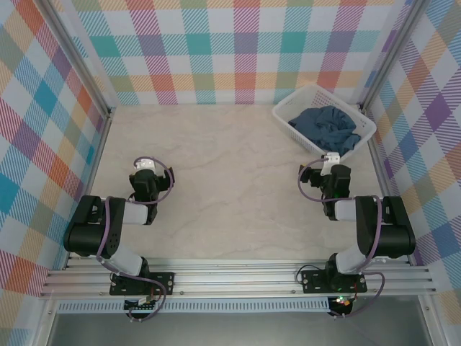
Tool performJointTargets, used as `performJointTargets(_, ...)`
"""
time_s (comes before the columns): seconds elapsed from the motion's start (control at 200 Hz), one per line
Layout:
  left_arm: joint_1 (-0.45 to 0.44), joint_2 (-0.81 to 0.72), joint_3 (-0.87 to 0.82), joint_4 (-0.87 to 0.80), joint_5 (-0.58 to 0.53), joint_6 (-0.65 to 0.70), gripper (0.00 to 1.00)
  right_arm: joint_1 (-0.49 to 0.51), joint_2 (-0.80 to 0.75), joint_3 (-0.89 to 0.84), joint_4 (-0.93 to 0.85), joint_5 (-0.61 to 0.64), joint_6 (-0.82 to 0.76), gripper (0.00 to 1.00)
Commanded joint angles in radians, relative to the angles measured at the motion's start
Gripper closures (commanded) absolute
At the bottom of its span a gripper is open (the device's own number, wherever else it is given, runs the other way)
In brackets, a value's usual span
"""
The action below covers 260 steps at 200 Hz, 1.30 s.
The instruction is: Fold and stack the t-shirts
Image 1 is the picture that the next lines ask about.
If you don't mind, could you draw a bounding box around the blue t-shirt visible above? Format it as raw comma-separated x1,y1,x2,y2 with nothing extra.
287,105,362,156

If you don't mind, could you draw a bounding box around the white plastic laundry basket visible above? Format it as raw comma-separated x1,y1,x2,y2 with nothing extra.
272,84,377,164

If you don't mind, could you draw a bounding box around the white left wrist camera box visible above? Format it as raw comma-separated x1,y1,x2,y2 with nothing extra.
133,156,156,172

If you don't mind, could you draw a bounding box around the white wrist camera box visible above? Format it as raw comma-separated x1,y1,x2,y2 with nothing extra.
321,152,341,177
133,156,156,172

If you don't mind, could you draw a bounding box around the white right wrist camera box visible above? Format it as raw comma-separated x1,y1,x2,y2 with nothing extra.
321,152,341,177

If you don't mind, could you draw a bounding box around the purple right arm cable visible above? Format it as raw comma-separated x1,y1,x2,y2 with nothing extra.
297,157,386,320

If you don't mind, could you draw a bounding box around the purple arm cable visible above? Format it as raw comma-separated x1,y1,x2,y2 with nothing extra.
297,157,386,320
95,155,177,321

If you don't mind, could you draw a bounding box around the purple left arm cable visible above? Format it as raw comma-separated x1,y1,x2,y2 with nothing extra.
95,155,177,321

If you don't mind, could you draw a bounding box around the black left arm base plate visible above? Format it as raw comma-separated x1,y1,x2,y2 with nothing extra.
109,271,176,297

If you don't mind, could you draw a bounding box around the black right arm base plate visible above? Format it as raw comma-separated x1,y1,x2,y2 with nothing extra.
300,269,368,295

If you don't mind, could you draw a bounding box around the aluminium mounting rail beam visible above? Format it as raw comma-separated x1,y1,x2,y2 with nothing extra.
39,256,437,298

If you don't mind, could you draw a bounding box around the aluminium frame post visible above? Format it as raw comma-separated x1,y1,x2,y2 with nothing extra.
38,0,113,117
359,0,423,111

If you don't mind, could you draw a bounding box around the white slotted cable duct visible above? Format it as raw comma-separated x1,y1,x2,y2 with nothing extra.
56,301,331,314

